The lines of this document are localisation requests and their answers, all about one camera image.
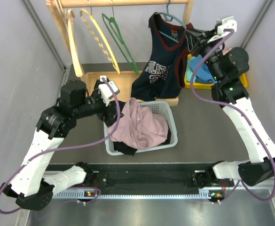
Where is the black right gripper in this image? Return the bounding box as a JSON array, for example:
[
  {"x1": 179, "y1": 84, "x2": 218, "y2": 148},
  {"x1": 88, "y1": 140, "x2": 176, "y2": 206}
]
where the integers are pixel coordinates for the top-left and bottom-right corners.
[{"x1": 185, "y1": 28, "x2": 224, "y2": 82}]

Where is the black tank top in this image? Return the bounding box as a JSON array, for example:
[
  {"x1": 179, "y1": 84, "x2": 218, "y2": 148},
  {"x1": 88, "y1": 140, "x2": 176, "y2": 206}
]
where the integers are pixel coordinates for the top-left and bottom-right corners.
[{"x1": 104, "y1": 101, "x2": 172, "y2": 156}]

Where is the pink tank top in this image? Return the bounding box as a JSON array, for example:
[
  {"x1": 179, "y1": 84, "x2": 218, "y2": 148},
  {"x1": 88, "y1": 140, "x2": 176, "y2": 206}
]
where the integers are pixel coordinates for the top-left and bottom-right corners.
[{"x1": 108, "y1": 98, "x2": 169, "y2": 150}]

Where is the blue plastic hanger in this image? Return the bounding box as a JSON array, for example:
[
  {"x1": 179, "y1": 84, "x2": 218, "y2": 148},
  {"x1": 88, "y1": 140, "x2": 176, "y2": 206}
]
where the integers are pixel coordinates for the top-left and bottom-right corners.
[{"x1": 154, "y1": 0, "x2": 187, "y2": 43}]

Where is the navy maroon-trimmed jersey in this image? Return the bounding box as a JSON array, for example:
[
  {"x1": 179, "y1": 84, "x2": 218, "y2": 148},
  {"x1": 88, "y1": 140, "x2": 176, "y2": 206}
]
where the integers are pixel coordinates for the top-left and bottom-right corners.
[{"x1": 131, "y1": 13, "x2": 194, "y2": 101}]

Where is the green plastic hanger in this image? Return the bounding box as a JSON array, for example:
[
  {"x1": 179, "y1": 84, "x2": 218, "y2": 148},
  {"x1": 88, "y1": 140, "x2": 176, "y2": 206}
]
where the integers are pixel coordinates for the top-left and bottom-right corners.
[{"x1": 102, "y1": 0, "x2": 139, "y2": 75}]

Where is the yellow metal-hook hanger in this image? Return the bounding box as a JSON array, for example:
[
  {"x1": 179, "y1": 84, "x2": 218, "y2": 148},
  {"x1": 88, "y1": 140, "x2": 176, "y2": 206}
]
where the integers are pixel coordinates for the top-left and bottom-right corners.
[{"x1": 79, "y1": 0, "x2": 120, "y2": 74}]

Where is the beige wooden hanger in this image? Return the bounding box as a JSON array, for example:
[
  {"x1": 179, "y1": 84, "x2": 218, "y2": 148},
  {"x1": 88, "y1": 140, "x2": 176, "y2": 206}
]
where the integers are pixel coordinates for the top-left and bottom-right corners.
[{"x1": 57, "y1": 0, "x2": 85, "y2": 78}]

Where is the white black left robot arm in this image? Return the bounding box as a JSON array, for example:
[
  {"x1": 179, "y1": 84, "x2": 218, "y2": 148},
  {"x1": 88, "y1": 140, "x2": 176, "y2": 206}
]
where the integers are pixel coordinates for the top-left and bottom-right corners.
[{"x1": 0, "y1": 76, "x2": 121, "y2": 214}]

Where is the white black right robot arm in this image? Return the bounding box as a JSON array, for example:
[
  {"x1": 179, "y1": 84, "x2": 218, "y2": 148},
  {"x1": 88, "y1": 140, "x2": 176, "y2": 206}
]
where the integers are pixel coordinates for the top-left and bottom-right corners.
[{"x1": 184, "y1": 28, "x2": 275, "y2": 186}]

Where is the pink floral hat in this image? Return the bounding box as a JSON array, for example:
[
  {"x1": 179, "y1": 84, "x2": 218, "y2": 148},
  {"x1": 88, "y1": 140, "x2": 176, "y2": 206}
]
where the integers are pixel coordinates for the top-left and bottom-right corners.
[{"x1": 222, "y1": 48, "x2": 232, "y2": 55}]

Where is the wooden clothes rack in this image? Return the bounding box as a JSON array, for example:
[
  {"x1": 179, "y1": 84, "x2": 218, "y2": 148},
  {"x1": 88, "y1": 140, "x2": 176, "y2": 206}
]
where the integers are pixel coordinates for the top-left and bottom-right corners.
[{"x1": 45, "y1": 0, "x2": 194, "y2": 106}]

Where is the blue bucket hat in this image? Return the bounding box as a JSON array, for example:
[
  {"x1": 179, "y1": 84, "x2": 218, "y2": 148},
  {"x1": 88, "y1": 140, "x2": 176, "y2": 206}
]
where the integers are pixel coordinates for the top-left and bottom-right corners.
[{"x1": 186, "y1": 56, "x2": 216, "y2": 84}]

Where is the yellow plastic bin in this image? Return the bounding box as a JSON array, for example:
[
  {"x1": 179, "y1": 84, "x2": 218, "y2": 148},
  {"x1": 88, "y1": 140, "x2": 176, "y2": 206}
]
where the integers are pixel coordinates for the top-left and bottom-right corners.
[{"x1": 184, "y1": 54, "x2": 248, "y2": 90}]

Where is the white plastic laundry basket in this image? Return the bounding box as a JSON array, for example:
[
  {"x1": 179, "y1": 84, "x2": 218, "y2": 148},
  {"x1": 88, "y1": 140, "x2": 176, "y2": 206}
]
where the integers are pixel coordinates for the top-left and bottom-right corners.
[{"x1": 103, "y1": 101, "x2": 178, "y2": 156}]

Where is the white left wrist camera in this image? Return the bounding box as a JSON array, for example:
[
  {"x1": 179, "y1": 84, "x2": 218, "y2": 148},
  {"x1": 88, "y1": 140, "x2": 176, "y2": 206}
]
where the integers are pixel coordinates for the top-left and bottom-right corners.
[{"x1": 98, "y1": 75, "x2": 120, "y2": 106}]

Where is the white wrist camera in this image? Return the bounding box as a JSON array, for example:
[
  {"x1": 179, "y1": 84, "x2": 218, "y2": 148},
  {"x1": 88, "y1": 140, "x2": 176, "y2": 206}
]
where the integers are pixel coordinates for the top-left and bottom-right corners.
[
  {"x1": 207, "y1": 16, "x2": 237, "y2": 43},
  {"x1": 98, "y1": 75, "x2": 120, "y2": 106}
]

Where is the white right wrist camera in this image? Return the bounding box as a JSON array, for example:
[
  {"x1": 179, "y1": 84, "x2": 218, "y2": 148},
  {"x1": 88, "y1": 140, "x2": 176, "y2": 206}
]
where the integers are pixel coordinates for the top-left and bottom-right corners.
[{"x1": 207, "y1": 16, "x2": 237, "y2": 43}]

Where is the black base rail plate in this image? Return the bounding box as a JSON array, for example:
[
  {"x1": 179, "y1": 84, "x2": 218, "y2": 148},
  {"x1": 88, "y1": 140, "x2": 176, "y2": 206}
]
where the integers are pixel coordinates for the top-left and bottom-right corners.
[{"x1": 45, "y1": 162, "x2": 265, "y2": 195}]

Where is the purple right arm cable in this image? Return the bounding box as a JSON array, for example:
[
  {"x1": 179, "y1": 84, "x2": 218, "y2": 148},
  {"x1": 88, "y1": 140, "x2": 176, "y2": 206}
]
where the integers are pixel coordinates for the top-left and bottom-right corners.
[{"x1": 190, "y1": 29, "x2": 275, "y2": 205}]

